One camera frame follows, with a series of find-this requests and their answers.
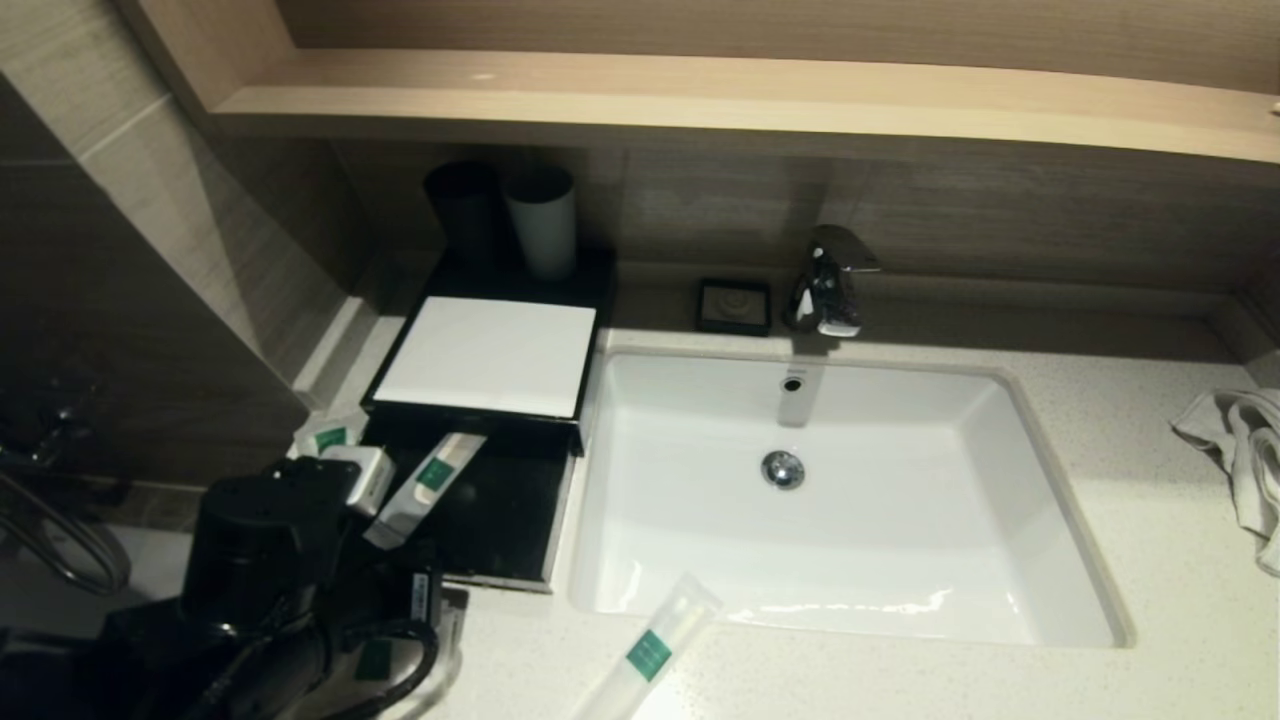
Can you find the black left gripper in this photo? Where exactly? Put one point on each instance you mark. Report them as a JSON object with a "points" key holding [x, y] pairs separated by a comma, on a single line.
{"points": [[425, 600]]}

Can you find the black glossy box drawer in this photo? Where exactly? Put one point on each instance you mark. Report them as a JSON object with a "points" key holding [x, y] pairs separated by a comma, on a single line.
{"points": [[490, 530]]}

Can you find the small sachet with green label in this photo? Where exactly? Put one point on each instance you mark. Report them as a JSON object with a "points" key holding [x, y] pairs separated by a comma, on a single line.
{"points": [[330, 437]]}

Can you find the clear tube packet green label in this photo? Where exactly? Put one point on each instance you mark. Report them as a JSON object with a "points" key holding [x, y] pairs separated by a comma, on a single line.
{"points": [[650, 650]]}

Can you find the black plastic cup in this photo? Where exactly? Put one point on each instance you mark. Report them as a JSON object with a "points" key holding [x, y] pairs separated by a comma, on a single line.
{"points": [[462, 215]]}

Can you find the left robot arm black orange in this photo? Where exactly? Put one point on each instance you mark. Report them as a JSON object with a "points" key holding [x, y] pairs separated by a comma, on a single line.
{"points": [[250, 560]]}

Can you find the black tray with white liner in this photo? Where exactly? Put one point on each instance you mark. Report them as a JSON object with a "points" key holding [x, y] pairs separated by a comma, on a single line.
{"points": [[490, 350]]}

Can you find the white paper packet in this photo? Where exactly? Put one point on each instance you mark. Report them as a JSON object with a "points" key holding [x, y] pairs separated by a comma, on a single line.
{"points": [[425, 490]]}

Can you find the chrome sink drain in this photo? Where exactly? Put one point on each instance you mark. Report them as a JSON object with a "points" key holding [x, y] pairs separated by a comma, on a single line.
{"points": [[783, 470]]}

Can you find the grey plastic cup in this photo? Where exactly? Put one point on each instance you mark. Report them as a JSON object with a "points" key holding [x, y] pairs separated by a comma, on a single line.
{"points": [[545, 235]]}

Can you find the black square soap dish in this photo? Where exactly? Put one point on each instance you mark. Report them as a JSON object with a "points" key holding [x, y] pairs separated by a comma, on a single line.
{"points": [[735, 305]]}

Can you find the white ceramic sink basin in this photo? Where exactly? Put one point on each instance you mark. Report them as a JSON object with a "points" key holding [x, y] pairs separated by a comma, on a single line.
{"points": [[900, 520]]}

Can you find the chrome sink faucet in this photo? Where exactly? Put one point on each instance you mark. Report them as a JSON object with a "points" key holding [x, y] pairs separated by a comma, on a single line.
{"points": [[830, 290]]}

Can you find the white crumpled towel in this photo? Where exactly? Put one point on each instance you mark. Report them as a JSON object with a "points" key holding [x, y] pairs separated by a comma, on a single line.
{"points": [[1250, 450]]}

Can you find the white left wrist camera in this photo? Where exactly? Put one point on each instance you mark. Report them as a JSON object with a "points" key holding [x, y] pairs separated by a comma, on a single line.
{"points": [[360, 475]]}

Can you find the light wooden wall shelf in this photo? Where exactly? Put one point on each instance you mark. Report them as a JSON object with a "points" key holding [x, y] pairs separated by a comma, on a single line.
{"points": [[700, 100]]}

